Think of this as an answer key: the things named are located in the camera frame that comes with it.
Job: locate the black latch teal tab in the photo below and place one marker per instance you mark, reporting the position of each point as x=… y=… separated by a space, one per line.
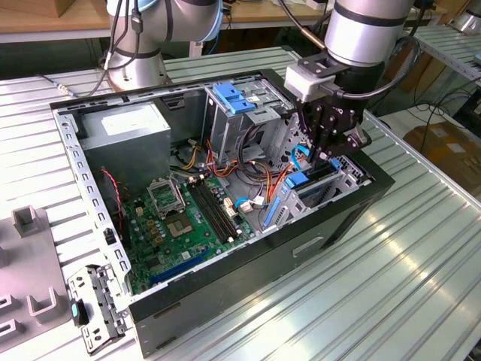
x=74 y=311

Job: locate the grey parts rack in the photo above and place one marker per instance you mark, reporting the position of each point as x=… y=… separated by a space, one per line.
x=34 y=263

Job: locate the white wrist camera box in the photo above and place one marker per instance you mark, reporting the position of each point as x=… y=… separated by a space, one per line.
x=304 y=84

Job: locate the black PC case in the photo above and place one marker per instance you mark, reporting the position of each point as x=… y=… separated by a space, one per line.
x=244 y=286

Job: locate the CPU socket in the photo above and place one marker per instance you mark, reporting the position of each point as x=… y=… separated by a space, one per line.
x=179 y=227

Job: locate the brown square mounting plate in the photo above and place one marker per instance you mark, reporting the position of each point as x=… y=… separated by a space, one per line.
x=167 y=79

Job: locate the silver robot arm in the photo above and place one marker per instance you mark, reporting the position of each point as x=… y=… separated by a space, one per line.
x=360 y=34

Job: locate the grey power supply unit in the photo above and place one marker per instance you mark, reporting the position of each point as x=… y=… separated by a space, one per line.
x=127 y=150

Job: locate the black case fan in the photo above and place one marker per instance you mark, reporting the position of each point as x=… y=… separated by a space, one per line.
x=111 y=203

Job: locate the wooden top desk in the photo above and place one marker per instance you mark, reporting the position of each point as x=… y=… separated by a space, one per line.
x=37 y=19
x=255 y=13

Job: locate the grey metal drive cage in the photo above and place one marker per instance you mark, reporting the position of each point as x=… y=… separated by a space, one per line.
x=225 y=131

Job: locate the grey metal disk bay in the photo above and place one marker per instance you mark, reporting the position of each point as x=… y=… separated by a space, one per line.
x=351 y=180

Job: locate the blue expansion slot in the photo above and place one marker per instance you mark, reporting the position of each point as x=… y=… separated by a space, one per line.
x=176 y=269

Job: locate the blue plastic drive latch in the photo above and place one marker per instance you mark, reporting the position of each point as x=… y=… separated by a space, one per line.
x=233 y=99

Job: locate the large brown cardboard box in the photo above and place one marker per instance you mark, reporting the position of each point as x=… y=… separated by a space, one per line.
x=447 y=150

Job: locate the metal card retainer bracket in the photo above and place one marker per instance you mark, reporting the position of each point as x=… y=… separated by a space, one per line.
x=99 y=297

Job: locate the green motherboard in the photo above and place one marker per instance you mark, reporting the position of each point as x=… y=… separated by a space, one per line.
x=188 y=246

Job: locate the metal slat side table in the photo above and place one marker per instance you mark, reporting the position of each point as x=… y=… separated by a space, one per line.
x=451 y=45

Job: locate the black RAM slot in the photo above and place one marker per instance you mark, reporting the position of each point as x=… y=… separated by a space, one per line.
x=212 y=210
x=216 y=210
x=207 y=210
x=221 y=210

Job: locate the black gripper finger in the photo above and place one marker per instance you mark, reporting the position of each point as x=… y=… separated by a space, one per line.
x=313 y=124
x=349 y=141

